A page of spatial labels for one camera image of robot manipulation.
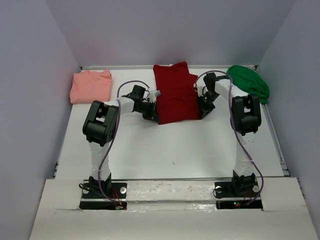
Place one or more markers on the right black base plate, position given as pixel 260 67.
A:
pixel 228 199

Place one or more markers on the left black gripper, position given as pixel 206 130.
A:
pixel 153 115

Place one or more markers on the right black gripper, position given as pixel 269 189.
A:
pixel 203 110

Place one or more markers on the white front cover board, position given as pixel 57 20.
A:
pixel 173 210

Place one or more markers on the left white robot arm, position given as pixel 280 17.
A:
pixel 100 129

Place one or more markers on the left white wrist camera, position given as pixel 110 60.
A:
pixel 152 96

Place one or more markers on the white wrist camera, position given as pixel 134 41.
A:
pixel 152 96
pixel 200 90

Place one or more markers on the folded pink t shirt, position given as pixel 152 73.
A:
pixel 88 86

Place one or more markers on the green t shirt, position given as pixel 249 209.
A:
pixel 249 81

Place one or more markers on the red t shirt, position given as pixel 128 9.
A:
pixel 177 101

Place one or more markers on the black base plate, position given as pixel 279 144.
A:
pixel 93 199
pixel 228 199

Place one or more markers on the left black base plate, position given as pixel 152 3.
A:
pixel 93 199

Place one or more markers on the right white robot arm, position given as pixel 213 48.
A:
pixel 245 120

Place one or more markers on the aluminium table frame rail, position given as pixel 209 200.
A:
pixel 147 67

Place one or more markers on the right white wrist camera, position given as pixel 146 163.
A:
pixel 200 90

